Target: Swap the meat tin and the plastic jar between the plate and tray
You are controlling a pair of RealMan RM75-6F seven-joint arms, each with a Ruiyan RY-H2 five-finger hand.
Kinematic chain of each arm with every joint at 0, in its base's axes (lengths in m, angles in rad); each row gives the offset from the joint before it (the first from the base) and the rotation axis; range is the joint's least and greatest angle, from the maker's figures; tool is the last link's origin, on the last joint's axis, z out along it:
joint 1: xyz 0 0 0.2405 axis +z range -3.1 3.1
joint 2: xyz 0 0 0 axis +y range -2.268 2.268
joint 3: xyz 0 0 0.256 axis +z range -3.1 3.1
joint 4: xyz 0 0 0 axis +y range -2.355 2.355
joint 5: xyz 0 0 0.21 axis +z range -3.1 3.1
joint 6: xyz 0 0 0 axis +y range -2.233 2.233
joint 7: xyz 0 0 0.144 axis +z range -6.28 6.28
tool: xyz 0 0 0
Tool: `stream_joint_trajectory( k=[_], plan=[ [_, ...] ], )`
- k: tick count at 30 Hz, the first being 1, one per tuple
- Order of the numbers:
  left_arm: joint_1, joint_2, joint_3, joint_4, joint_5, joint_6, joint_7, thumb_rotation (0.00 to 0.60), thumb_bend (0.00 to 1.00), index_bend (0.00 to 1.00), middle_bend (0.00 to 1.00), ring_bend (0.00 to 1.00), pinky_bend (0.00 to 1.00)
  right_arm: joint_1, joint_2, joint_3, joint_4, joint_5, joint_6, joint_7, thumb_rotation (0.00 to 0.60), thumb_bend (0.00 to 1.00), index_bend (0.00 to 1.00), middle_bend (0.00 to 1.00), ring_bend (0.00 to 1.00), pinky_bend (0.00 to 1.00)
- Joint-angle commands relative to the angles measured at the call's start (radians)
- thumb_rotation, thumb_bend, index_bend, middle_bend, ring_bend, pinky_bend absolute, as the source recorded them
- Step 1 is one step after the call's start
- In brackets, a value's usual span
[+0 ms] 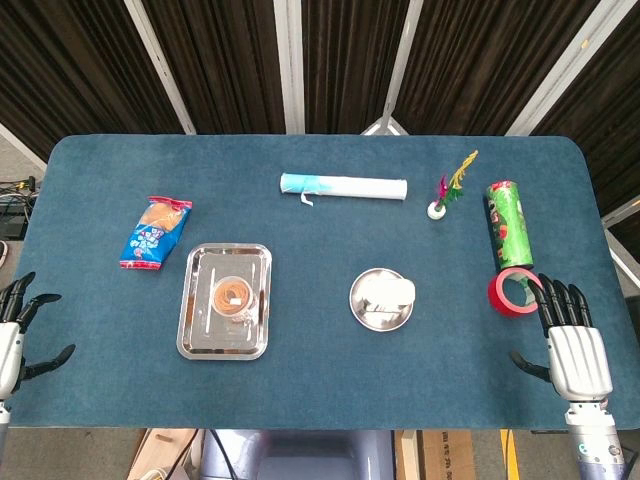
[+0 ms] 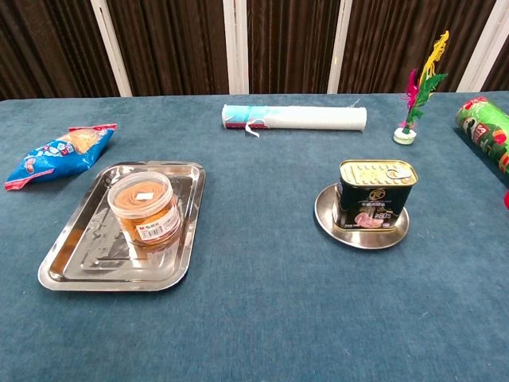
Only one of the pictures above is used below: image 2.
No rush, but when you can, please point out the green chips tube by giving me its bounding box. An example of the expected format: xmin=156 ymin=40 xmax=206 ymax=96
xmin=454 ymin=96 xmax=509 ymax=176

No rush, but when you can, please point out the clear plastic rubber band jar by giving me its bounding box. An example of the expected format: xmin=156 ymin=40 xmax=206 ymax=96
xmin=107 ymin=171 xmax=181 ymax=248

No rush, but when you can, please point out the colourful feather shuttlecock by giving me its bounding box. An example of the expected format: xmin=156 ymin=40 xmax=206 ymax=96
xmin=393 ymin=30 xmax=450 ymax=146

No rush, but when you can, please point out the rectangular stainless steel tray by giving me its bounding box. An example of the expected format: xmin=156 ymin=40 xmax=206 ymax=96
xmin=37 ymin=160 xmax=207 ymax=293

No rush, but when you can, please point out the white partition post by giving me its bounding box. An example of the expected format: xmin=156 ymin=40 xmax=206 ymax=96
xmin=326 ymin=0 xmax=354 ymax=95
xmin=90 ymin=0 xmax=134 ymax=98
xmin=457 ymin=0 xmax=509 ymax=93
xmin=222 ymin=0 xmax=251 ymax=96

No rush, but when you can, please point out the black luncheon meat can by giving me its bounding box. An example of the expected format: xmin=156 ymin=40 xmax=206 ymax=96
xmin=332 ymin=159 xmax=419 ymax=233

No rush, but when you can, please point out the blue snack bag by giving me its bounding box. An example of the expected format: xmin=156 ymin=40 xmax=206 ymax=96
xmin=4 ymin=123 xmax=119 ymax=192

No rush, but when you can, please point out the round stainless steel plate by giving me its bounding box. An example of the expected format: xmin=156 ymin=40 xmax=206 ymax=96
xmin=314 ymin=182 xmax=410 ymax=250

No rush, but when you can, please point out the white and blue rolled tube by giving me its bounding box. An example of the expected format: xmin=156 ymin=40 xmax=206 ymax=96
xmin=221 ymin=103 xmax=368 ymax=139

